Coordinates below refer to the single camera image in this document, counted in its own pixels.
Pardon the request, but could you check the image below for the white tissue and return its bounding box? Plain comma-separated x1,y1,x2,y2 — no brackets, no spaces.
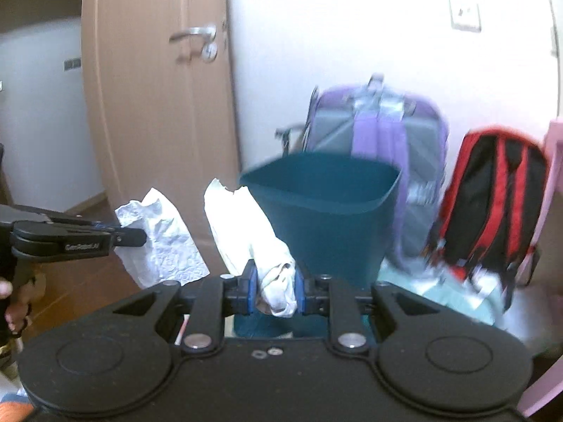
114,188,210,289

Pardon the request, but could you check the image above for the white plastic bag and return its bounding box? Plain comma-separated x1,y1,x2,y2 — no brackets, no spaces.
204,178,297,318

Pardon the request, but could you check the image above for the teal plastic trash bin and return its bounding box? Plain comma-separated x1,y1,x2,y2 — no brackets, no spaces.
233,151,403,339

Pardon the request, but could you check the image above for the person left hand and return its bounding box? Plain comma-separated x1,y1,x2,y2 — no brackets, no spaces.
1,273,46,333

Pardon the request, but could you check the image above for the teal white zigzag blanket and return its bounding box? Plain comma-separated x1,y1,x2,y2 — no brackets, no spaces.
378,259,505,329

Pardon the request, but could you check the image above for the purple grey backpack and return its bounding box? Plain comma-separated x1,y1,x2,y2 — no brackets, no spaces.
303,74,449,276

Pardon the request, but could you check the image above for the red black backpack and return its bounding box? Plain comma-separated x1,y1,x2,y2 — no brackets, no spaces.
430,127,550,309

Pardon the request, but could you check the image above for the beige wooden door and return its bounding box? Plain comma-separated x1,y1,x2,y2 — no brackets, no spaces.
81,0,240,275

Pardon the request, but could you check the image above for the silver door handle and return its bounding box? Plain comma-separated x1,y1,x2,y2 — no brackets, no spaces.
169,24,219,63

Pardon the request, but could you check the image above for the white wall switch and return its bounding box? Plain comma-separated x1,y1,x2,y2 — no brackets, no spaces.
449,0,482,32

